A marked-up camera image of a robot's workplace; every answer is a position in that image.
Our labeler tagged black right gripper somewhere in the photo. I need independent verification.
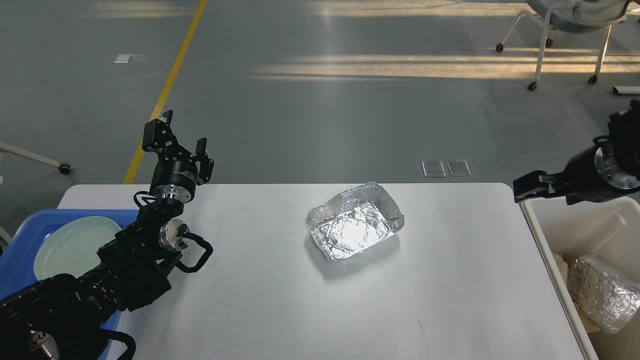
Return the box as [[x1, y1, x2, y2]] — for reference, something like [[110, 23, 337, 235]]
[[513, 144, 640, 206]]

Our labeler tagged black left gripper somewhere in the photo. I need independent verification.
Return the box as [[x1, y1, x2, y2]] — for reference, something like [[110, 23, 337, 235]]
[[141, 110, 215, 204]]

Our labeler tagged aluminium foil tray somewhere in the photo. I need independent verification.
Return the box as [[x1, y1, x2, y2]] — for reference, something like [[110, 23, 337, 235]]
[[305, 181, 405, 262], [567, 253, 640, 335]]

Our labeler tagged light green plate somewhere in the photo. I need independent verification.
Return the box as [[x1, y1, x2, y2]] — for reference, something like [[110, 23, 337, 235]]
[[33, 216, 121, 280]]

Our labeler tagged brown paper bag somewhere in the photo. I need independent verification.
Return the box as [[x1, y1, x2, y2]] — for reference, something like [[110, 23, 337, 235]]
[[551, 253, 601, 333]]

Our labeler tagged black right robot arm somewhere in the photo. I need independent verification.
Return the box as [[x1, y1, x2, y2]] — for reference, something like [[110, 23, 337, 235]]
[[512, 99, 640, 206]]

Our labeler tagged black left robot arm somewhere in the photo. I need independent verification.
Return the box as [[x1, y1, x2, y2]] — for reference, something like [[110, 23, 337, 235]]
[[1, 109, 215, 360]]

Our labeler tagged white plastic bin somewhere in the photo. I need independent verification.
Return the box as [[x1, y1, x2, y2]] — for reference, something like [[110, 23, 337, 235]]
[[519, 196, 640, 360]]

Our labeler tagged white chair at left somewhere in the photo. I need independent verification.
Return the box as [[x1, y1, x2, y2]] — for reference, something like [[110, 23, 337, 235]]
[[0, 142, 72, 249]]

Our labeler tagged white bar on floor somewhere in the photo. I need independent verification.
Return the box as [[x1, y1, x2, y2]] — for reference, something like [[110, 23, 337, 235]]
[[612, 85, 640, 96]]

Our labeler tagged white office chair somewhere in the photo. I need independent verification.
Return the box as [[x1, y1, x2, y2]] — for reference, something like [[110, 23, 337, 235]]
[[494, 0, 631, 92]]

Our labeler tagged blue plastic tray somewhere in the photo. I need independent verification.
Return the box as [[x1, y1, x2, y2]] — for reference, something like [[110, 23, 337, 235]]
[[1, 209, 153, 360]]

